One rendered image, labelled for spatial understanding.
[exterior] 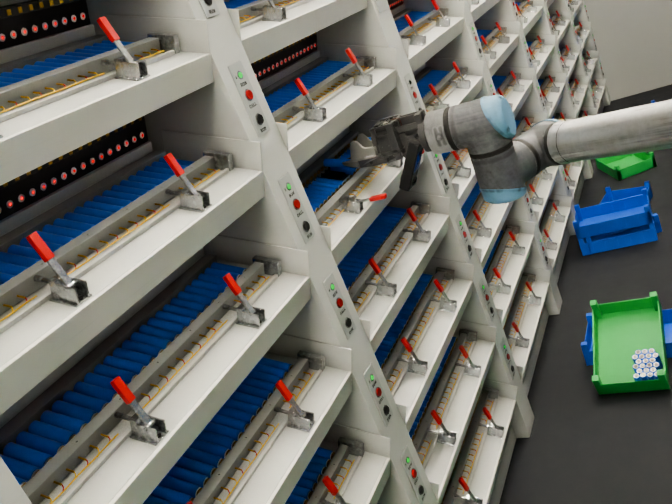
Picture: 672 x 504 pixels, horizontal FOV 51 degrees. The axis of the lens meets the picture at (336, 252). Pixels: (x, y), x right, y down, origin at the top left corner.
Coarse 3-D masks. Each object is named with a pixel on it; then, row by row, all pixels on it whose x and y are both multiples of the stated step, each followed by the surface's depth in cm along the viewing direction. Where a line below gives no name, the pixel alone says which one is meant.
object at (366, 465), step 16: (336, 432) 136; (352, 432) 134; (368, 432) 133; (320, 448) 134; (336, 448) 136; (352, 448) 134; (368, 448) 135; (384, 448) 133; (320, 464) 131; (336, 464) 129; (352, 464) 132; (368, 464) 132; (384, 464) 132; (304, 480) 127; (320, 480) 126; (336, 480) 129; (352, 480) 129; (368, 480) 129; (384, 480) 132; (304, 496) 124; (320, 496) 123; (336, 496) 120; (352, 496) 126; (368, 496) 126
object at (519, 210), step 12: (456, 0) 226; (468, 12) 233; (468, 24) 230; (468, 36) 230; (444, 48) 235; (456, 48) 233; (468, 48) 232; (480, 60) 235; (492, 84) 242; (480, 96) 237; (516, 204) 250; (516, 216) 252; (528, 216) 251; (540, 252) 256; (528, 264) 259; (540, 264) 257; (552, 276) 265; (552, 288) 261; (552, 300) 262; (552, 312) 264
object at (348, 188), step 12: (360, 168) 158; (372, 168) 160; (348, 180) 152; (360, 180) 154; (336, 192) 146; (348, 192) 148; (360, 192) 150; (324, 204) 141; (336, 204) 143; (324, 216) 138; (336, 216) 140
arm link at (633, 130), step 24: (552, 120) 150; (576, 120) 139; (600, 120) 133; (624, 120) 128; (648, 120) 123; (528, 144) 145; (552, 144) 142; (576, 144) 137; (600, 144) 133; (624, 144) 129; (648, 144) 125
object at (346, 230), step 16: (368, 128) 181; (320, 176) 161; (384, 176) 160; (400, 176) 163; (368, 192) 152; (384, 192) 153; (368, 208) 145; (336, 224) 139; (352, 224) 138; (368, 224) 146; (336, 240) 133; (352, 240) 139; (336, 256) 132
